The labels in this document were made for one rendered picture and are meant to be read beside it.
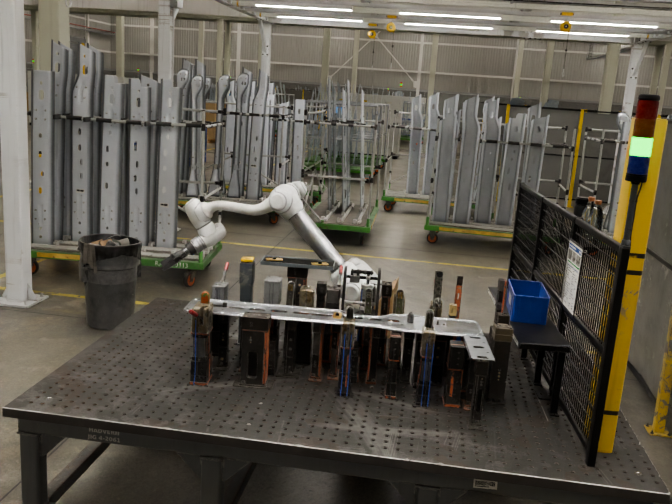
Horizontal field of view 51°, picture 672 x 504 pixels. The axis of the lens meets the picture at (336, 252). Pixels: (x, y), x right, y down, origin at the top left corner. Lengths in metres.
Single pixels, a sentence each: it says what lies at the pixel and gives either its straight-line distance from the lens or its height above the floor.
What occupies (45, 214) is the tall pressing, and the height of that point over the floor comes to 0.62.
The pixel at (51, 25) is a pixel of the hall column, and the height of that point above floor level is 2.62.
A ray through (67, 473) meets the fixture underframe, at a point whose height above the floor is 0.23.
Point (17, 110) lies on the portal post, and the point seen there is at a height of 1.69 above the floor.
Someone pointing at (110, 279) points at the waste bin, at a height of 0.44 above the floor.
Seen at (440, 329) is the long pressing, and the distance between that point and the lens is 3.25.
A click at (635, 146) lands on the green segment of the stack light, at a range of 2.63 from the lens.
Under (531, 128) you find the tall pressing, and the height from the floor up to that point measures 1.70.
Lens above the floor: 2.02
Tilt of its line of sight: 13 degrees down
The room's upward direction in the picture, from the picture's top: 4 degrees clockwise
